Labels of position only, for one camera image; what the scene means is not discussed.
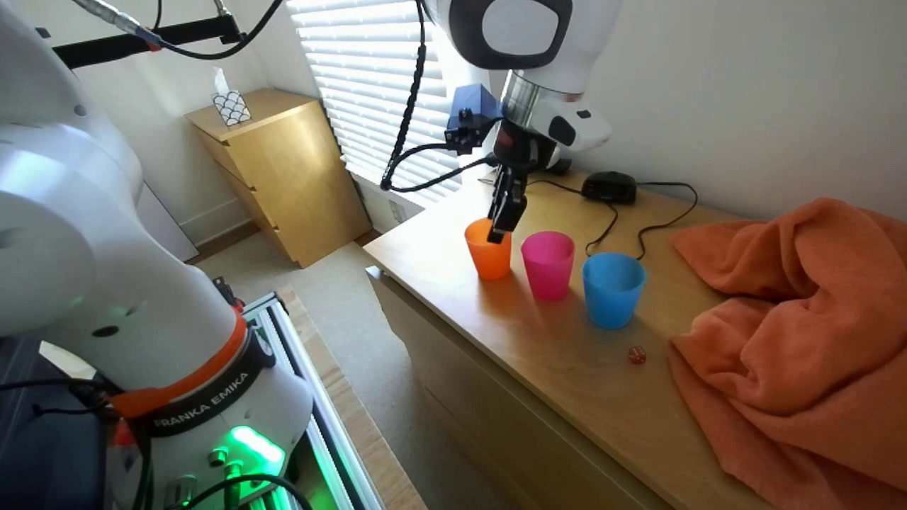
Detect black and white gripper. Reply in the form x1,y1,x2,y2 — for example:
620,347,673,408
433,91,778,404
488,91,613,240

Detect orange plastic cup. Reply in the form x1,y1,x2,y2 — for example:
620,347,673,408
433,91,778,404
465,219,510,279

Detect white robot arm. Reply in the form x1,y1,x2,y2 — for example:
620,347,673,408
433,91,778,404
0,6,311,500

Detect pink plastic cup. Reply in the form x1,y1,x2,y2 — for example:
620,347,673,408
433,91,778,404
520,233,574,301

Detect blue plastic cup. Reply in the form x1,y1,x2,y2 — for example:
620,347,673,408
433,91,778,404
584,253,645,330

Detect black power adapter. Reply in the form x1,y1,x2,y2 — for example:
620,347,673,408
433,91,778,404
581,170,637,204

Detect small red object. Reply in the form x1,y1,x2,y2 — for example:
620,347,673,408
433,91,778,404
630,347,645,364

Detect small wooden dresser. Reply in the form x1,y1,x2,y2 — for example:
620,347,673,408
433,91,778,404
186,91,370,267

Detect patterned tissue box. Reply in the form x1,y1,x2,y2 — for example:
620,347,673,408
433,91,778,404
213,70,253,128

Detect orange fleece blanket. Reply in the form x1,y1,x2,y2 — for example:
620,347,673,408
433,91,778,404
669,197,907,510

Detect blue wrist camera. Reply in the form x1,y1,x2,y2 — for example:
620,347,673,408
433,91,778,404
444,81,501,152

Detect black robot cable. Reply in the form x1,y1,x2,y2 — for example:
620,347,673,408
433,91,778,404
376,0,498,196

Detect black power cable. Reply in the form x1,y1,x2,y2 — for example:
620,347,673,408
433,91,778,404
526,172,703,264

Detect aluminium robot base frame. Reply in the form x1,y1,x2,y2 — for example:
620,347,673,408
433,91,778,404
197,292,382,510

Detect black camera boom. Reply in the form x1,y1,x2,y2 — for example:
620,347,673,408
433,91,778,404
53,0,250,67

